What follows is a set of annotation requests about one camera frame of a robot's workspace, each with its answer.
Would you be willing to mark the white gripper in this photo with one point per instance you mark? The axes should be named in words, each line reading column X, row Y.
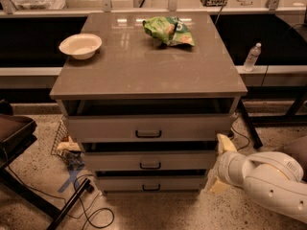
column 227, row 166

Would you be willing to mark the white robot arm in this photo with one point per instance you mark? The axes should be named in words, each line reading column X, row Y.
column 272, row 179

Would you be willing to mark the grey drawer cabinet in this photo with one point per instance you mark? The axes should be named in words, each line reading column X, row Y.
column 135, row 75

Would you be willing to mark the black table leg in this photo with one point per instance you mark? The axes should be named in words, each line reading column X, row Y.
column 257, row 143

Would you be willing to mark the person leg brown trousers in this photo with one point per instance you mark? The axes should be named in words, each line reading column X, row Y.
column 298, row 150

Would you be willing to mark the clear plastic water bottle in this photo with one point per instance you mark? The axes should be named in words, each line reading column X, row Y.
column 252, row 57

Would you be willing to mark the green chip bag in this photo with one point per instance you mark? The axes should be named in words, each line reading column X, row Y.
column 169, row 30

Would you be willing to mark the white paper bowl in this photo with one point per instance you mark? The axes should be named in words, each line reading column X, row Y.
column 80, row 46

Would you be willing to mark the dark chair seat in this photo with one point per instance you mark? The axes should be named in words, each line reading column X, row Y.
column 16, row 134

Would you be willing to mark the wire basket with items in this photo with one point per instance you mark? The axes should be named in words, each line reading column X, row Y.
column 65, row 148

